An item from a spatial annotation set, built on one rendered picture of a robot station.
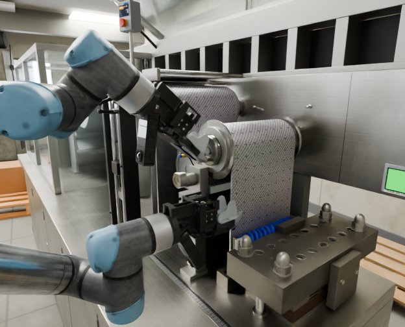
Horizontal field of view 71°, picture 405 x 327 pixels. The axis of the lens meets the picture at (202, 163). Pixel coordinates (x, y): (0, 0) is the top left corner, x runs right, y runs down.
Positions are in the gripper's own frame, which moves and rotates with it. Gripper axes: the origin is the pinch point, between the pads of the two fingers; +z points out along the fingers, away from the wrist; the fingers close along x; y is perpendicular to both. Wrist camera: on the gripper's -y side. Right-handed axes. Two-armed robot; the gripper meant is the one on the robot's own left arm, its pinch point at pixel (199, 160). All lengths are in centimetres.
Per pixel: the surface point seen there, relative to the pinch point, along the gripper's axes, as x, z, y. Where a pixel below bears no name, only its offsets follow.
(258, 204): -6.7, 19.3, -0.4
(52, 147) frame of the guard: 96, -6, -18
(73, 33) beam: 654, 14, 196
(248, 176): -6.6, 10.6, 3.3
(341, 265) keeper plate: -28.2, 27.2, -4.2
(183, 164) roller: 13.6, 5.9, -0.6
